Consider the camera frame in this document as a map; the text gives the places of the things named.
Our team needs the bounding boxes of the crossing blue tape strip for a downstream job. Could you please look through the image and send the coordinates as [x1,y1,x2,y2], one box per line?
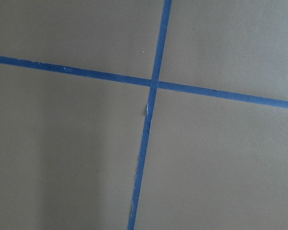
[0,56,288,109]

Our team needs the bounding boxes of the brown paper table cover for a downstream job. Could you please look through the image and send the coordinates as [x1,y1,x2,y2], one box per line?
[0,0,288,230]

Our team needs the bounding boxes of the long blue tape strip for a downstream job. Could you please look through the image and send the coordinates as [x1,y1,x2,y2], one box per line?
[127,0,172,230]

